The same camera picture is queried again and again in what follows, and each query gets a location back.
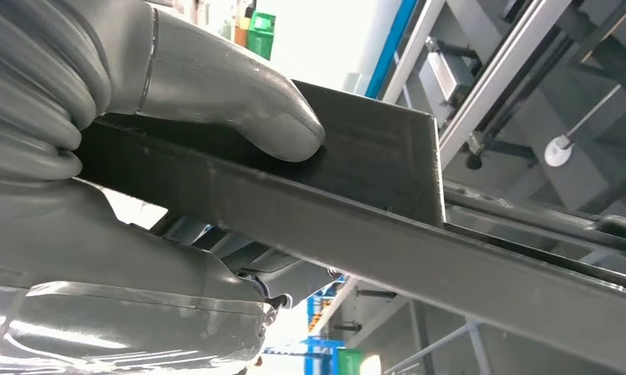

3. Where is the steel table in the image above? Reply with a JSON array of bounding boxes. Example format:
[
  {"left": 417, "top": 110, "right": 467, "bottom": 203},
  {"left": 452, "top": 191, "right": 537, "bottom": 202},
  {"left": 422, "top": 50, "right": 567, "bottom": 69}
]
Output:
[{"left": 312, "top": 277, "right": 500, "bottom": 375}]

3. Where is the orange box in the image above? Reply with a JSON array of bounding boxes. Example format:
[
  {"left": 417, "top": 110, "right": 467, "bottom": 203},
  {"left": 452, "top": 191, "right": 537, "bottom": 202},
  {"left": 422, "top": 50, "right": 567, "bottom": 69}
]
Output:
[{"left": 234, "top": 14, "right": 252, "bottom": 48}]

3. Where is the blue steel shelf rack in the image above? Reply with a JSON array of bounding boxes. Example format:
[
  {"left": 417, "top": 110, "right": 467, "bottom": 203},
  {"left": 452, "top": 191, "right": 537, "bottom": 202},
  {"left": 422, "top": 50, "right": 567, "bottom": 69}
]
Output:
[{"left": 302, "top": 292, "right": 345, "bottom": 375}]

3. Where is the blue post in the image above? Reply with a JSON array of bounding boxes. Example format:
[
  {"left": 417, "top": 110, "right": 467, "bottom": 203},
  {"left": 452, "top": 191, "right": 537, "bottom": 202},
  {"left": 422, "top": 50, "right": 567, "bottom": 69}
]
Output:
[{"left": 364, "top": 0, "right": 420, "bottom": 99}]

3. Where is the green crate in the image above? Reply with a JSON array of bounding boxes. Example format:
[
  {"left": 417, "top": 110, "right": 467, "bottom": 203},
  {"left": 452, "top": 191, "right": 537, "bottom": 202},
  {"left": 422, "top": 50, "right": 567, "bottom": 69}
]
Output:
[
  {"left": 246, "top": 11, "right": 277, "bottom": 61},
  {"left": 337, "top": 348, "right": 366, "bottom": 375}
]

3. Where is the white round foot pad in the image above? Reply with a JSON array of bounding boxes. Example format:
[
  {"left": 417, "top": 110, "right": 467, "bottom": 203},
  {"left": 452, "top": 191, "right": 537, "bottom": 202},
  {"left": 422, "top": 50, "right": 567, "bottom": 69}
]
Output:
[{"left": 544, "top": 134, "right": 574, "bottom": 168}]

